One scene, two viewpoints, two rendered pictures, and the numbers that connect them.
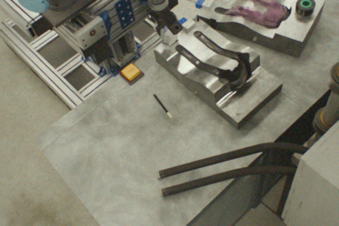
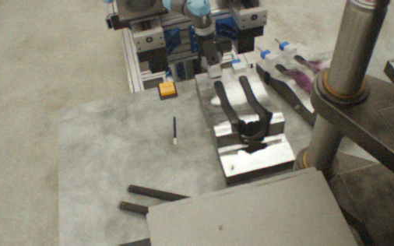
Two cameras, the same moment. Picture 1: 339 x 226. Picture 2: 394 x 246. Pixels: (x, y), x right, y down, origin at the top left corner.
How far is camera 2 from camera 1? 0.52 m
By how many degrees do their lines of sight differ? 15
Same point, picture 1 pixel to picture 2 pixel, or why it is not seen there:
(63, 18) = (130, 18)
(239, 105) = (238, 160)
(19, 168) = not seen: hidden behind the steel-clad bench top
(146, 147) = (136, 159)
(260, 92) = (267, 158)
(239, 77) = (256, 134)
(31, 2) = not seen: outside the picture
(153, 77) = (184, 101)
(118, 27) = (188, 50)
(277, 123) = not seen: hidden behind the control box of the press
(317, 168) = (152, 226)
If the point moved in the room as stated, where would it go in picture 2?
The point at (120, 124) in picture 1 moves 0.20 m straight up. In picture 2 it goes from (129, 129) to (118, 96)
